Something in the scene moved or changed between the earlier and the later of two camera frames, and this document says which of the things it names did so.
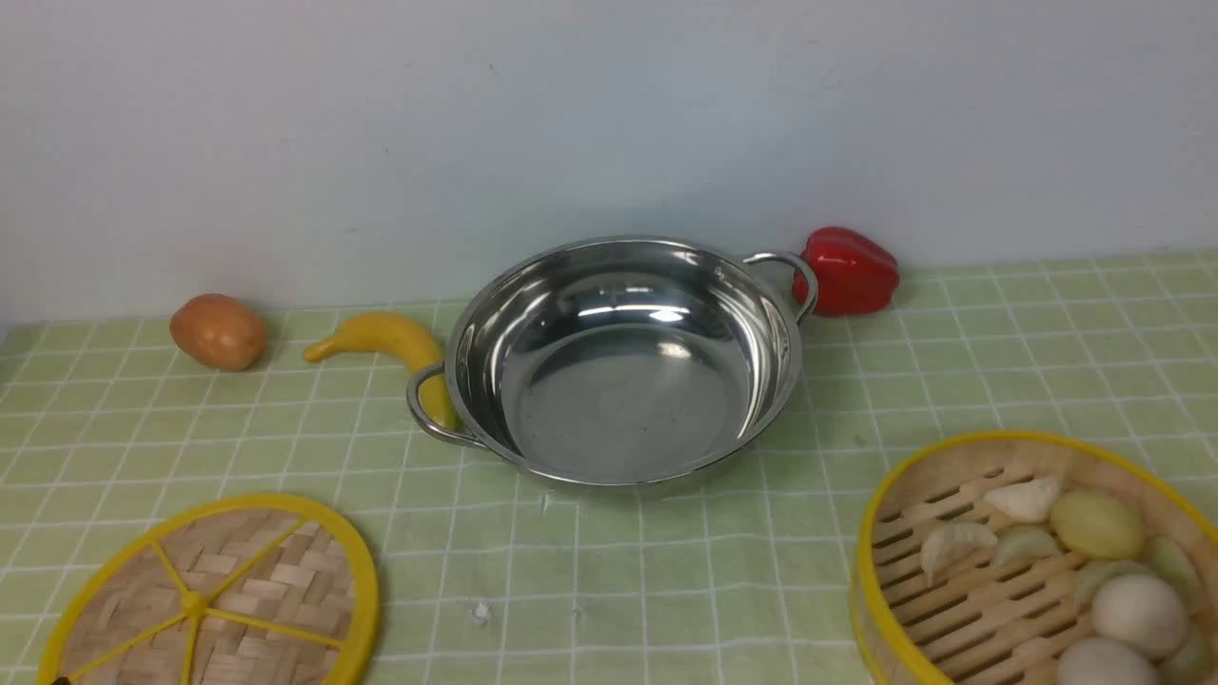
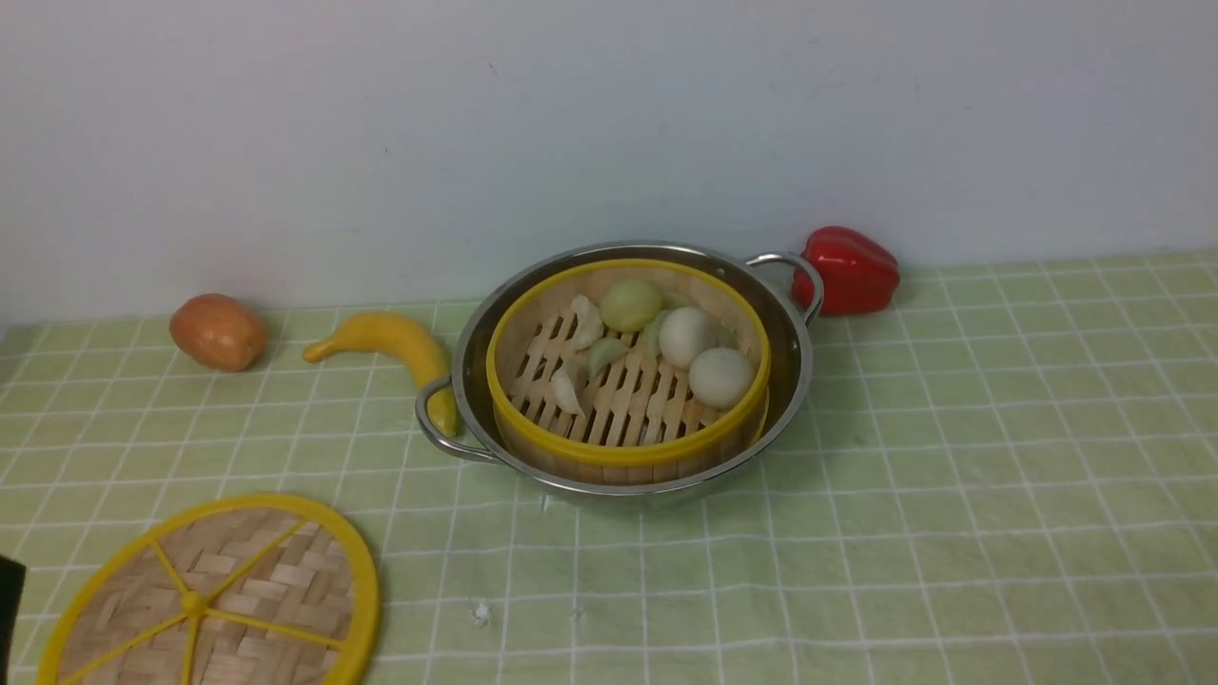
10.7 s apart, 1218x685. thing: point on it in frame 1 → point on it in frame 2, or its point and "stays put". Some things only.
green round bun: x=1097 y=523 → x=631 y=305
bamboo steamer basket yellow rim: x=982 y=621 → x=628 y=371
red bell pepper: x=856 y=275 stays put
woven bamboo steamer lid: x=246 y=589 stays put
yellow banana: x=403 y=335 stays put
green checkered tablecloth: x=489 y=576 stays put
